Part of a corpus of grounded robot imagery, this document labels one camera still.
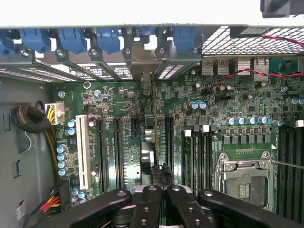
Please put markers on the silver USB port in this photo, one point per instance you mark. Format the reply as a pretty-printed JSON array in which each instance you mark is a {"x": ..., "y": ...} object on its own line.
[
  {"x": 208, "y": 67},
  {"x": 223, "y": 67}
]

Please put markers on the black box outside case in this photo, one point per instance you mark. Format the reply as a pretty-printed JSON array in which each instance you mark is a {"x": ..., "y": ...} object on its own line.
[{"x": 275, "y": 8}]

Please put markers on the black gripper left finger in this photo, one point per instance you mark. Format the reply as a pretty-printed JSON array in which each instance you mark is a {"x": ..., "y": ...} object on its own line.
[{"x": 147, "y": 209}]

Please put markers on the green motherboard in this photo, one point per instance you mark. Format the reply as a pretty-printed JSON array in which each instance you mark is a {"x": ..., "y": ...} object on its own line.
[{"x": 213, "y": 104}]

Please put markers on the blue slot retainer clip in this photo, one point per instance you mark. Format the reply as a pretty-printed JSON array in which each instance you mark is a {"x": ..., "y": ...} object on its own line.
[
  {"x": 184, "y": 38},
  {"x": 108, "y": 40},
  {"x": 35, "y": 40},
  {"x": 72, "y": 40},
  {"x": 6, "y": 46}
]

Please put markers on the thin socket locking lever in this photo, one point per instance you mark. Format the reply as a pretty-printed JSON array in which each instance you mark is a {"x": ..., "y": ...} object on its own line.
[{"x": 287, "y": 164}]

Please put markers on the open black PC case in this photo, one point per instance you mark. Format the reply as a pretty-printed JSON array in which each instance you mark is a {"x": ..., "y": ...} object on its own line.
[{"x": 237, "y": 42}]

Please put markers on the PCIe x16 expansion slot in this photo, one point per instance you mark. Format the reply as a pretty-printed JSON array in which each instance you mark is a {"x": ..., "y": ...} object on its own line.
[{"x": 118, "y": 154}]

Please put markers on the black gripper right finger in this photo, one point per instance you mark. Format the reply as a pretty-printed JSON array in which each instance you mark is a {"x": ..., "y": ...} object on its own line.
[{"x": 187, "y": 209}]

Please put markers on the white power connector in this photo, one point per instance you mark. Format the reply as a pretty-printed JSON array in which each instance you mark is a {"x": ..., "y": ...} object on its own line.
[{"x": 59, "y": 114}]

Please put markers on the black PCIe expansion slot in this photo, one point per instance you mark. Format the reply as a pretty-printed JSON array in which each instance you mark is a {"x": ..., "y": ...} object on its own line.
[
  {"x": 169, "y": 142},
  {"x": 102, "y": 154}
]

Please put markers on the short PCIe expansion slot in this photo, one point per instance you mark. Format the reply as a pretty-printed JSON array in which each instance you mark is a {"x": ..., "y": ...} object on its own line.
[{"x": 135, "y": 129}]

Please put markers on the white PCI expansion slot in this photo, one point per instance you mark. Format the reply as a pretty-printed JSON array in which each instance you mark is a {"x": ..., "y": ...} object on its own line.
[{"x": 83, "y": 152}]

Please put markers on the silver CPU socket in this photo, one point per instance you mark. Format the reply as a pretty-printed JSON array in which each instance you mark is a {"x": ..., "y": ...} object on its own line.
[{"x": 244, "y": 187}]

